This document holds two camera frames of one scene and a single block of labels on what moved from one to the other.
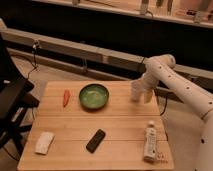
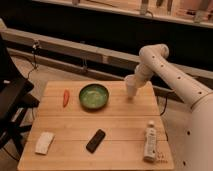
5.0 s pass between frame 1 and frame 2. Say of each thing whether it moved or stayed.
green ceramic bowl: stayed
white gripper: moved
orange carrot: stayed
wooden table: stayed
